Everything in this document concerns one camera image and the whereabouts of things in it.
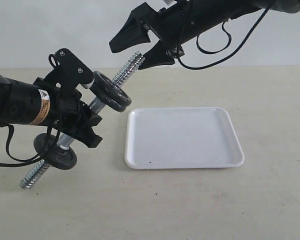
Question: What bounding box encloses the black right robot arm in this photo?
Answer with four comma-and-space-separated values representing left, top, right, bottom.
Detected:
109, 0, 300, 70

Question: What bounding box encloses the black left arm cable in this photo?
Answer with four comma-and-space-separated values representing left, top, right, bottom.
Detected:
0, 82, 66, 168

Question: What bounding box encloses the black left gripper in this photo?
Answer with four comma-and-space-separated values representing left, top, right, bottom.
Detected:
32, 77, 102, 148

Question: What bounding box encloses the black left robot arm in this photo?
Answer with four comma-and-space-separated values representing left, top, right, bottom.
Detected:
0, 68, 102, 148

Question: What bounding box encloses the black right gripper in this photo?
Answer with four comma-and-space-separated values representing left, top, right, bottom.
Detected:
109, 1, 190, 70

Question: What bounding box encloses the white plastic tray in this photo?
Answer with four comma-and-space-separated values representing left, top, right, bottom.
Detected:
124, 106, 245, 170

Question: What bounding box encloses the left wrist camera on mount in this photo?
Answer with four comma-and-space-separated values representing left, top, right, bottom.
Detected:
48, 48, 95, 91

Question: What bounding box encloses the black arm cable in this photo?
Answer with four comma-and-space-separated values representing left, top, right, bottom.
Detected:
176, 0, 276, 70
0, 82, 66, 168

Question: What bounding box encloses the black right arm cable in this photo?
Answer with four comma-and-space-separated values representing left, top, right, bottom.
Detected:
176, 0, 276, 70

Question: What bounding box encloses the chrome threaded dumbbell bar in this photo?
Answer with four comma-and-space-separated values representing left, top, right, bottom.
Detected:
20, 51, 144, 190

